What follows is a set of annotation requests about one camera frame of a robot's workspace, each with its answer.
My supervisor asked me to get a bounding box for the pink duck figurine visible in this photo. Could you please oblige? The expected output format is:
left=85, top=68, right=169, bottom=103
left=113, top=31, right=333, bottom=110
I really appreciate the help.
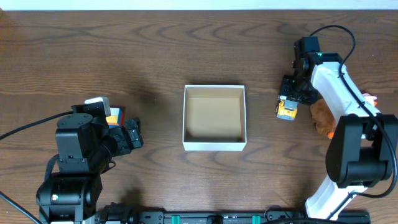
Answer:
left=363, top=93, right=377, bottom=106

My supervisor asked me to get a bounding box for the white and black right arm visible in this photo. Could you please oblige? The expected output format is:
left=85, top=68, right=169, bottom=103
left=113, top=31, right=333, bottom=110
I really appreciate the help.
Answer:
left=275, top=35, right=397, bottom=221

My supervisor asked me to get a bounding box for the white cardboard box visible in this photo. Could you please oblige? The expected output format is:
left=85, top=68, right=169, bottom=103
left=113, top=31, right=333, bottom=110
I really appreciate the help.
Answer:
left=182, top=85, right=247, bottom=152

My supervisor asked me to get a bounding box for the black mounting rail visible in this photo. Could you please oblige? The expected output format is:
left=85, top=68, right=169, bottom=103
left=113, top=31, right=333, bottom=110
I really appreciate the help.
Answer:
left=99, top=202, right=371, bottom=224

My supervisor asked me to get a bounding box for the brown plush toy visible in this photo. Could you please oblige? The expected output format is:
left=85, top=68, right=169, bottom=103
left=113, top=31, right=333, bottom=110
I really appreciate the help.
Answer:
left=310, top=99, right=337, bottom=139

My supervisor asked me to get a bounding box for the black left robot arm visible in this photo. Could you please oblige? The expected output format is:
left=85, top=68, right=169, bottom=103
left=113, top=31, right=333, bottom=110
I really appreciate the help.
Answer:
left=37, top=113, right=143, bottom=223

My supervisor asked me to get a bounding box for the yellow grey toy truck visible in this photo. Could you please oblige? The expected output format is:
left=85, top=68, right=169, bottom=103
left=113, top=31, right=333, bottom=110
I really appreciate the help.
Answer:
left=275, top=100, right=298, bottom=121

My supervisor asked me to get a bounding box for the multicoloured puzzle cube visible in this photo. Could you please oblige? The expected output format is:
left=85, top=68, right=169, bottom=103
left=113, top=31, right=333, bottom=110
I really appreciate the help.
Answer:
left=106, top=108, right=124, bottom=128

